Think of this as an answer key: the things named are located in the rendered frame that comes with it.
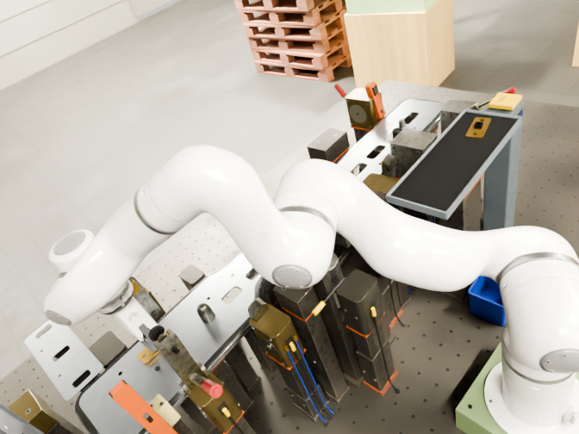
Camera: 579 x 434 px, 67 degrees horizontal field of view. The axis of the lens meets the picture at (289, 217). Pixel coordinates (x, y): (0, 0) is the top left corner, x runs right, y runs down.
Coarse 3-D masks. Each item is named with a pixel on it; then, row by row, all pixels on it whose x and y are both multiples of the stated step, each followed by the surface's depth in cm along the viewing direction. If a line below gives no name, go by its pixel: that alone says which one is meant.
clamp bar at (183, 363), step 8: (152, 328) 75; (160, 328) 75; (152, 336) 75; (160, 336) 74; (168, 336) 73; (176, 336) 73; (160, 344) 72; (168, 344) 73; (176, 344) 73; (160, 352) 74; (168, 352) 73; (176, 352) 72; (184, 352) 77; (168, 360) 74; (176, 360) 76; (184, 360) 78; (192, 360) 80; (176, 368) 77; (184, 368) 79; (192, 368) 81; (184, 376) 80
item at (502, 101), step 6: (498, 96) 110; (504, 96) 110; (510, 96) 109; (516, 96) 108; (492, 102) 109; (498, 102) 108; (504, 102) 108; (510, 102) 107; (516, 102) 107; (504, 108) 107; (510, 108) 106
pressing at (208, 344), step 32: (384, 128) 143; (416, 128) 138; (352, 160) 135; (192, 288) 112; (224, 288) 108; (256, 288) 105; (160, 320) 106; (192, 320) 103; (224, 320) 101; (128, 352) 101; (192, 352) 96; (224, 352) 94; (96, 384) 97; (128, 384) 94; (160, 384) 92; (96, 416) 90; (128, 416) 88
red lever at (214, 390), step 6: (192, 378) 81; (198, 378) 79; (204, 378) 78; (198, 384) 77; (204, 384) 74; (210, 384) 72; (216, 384) 72; (204, 390) 74; (210, 390) 71; (216, 390) 71; (216, 396) 71
